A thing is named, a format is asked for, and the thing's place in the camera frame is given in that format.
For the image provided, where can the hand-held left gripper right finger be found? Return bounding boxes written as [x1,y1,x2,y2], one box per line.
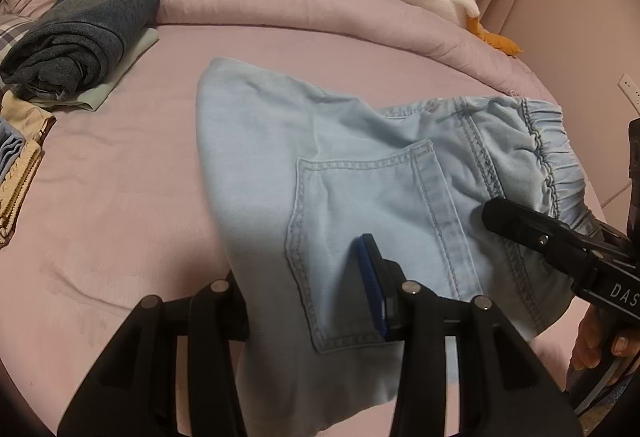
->
[352,233,583,437]

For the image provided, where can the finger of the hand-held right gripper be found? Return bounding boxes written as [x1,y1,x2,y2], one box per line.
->
[481,197,602,269]

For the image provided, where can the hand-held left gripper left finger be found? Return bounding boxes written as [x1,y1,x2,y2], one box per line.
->
[56,269,250,437]

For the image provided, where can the light blue denim pants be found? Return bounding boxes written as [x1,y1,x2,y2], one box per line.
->
[195,57,598,437]

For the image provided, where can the person's right hand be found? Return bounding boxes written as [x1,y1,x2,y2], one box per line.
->
[571,304,640,385]

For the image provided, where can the pink bed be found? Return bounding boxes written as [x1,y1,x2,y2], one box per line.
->
[0,0,606,437]

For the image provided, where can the blue striped cloth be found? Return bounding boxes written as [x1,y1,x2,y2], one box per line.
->
[0,117,26,180]

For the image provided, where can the beige folded garment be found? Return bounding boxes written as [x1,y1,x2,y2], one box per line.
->
[0,92,57,248]

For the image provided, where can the light green folded garment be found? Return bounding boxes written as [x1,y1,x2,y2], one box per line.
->
[30,27,160,112]

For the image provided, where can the lilac quilt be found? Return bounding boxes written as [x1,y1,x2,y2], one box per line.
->
[5,0,551,102]

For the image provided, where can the dark blue folded garment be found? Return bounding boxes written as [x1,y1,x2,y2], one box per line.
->
[0,0,161,102]

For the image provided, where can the plaid shirt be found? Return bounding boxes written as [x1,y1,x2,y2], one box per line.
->
[0,12,38,62]

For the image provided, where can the white wall socket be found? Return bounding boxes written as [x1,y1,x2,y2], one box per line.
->
[619,73,640,108]

